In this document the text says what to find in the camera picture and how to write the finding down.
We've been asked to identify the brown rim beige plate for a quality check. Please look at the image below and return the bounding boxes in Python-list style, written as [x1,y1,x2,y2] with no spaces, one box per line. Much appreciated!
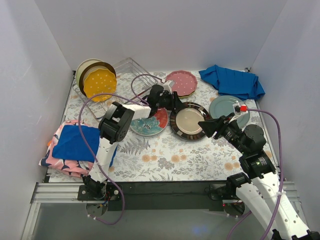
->
[78,61,117,87]

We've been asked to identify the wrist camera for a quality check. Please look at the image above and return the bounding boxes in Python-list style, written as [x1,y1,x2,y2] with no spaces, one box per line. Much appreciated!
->
[232,102,249,120]
[162,80,175,94]

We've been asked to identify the blue cloth at back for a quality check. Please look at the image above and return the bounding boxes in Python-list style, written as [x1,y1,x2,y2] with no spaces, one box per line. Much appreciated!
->
[199,65,266,100]

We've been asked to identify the aluminium frame rail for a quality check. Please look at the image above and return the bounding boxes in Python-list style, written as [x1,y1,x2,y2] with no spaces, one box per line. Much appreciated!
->
[21,181,301,240]

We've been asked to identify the cream plate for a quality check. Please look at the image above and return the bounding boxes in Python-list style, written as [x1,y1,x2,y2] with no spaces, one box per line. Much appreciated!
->
[75,58,102,86]

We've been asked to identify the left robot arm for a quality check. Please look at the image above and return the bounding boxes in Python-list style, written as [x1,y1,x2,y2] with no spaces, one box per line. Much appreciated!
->
[78,84,186,200]

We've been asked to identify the wire dish rack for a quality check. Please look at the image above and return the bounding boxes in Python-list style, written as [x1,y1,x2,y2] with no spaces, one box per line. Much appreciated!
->
[82,57,158,122]

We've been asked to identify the green polka dot plate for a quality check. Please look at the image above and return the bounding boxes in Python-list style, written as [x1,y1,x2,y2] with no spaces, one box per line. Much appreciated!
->
[178,91,195,99]

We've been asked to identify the yellow polka dot plate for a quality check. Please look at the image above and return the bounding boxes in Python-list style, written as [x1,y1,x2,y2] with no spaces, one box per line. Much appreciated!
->
[83,69,117,98]

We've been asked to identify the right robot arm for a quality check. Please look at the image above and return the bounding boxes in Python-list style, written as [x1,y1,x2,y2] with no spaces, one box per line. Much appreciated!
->
[198,114,320,240]

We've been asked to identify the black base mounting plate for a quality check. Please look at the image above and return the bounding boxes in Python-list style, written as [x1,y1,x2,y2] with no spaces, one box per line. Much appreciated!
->
[77,180,242,212]

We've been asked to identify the pink polka dot plate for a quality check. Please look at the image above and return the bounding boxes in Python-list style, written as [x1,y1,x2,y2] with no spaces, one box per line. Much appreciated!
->
[165,70,198,96]

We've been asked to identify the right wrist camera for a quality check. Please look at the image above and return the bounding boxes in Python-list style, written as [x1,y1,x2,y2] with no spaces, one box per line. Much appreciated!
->
[232,102,249,120]

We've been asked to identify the pink patterned cloth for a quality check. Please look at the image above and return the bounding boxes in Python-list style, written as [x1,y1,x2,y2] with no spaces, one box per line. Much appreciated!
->
[39,120,94,178]

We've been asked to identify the floral tablecloth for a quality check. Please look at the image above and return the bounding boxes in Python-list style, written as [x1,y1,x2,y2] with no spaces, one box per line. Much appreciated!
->
[48,71,280,183]

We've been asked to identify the grey-blue plate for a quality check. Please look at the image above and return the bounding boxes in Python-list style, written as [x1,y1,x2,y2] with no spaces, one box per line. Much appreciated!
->
[209,95,250,128]

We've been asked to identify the blue folded towel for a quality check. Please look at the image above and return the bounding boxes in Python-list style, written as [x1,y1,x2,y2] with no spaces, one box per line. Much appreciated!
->
[52,124,108,163]

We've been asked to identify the black checkered rim plate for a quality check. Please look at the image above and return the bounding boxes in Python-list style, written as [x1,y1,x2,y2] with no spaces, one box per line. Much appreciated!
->
[169,102,211,141]

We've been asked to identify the red blue floral plate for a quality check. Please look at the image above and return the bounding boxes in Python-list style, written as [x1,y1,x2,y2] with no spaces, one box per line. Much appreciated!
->
[130,108,169,137]

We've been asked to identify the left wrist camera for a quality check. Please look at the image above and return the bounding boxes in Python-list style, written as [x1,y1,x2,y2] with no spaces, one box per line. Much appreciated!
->
[162,80,175,94]

